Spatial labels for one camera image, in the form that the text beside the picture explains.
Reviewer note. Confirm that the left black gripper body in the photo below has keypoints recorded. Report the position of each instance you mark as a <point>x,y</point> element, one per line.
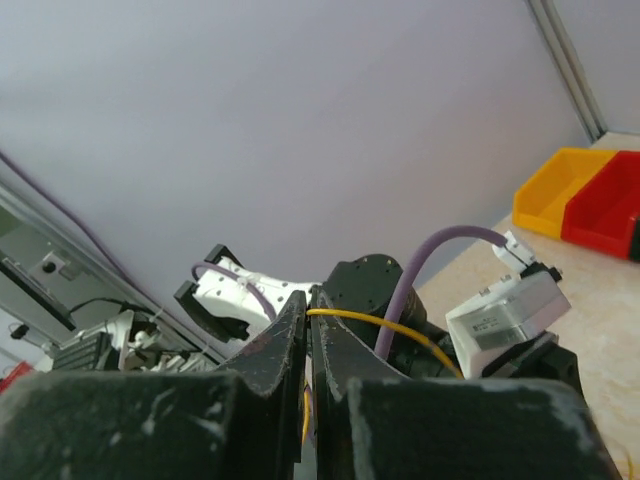
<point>540,358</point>

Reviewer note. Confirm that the yellow plastic bin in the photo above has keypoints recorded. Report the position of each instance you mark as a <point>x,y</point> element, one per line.
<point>539,204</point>

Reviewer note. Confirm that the black plastic bin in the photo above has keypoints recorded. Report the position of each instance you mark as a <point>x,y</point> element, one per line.
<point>634,243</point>

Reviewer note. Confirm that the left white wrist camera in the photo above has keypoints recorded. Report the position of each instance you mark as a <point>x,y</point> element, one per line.
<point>516,309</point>

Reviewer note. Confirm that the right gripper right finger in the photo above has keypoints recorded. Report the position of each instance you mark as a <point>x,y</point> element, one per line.
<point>338,356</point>

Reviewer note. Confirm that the red plastic bin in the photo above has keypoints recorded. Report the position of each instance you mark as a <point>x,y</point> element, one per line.
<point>601,215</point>

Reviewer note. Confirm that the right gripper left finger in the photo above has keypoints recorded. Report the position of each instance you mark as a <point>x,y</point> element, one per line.
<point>263,413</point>

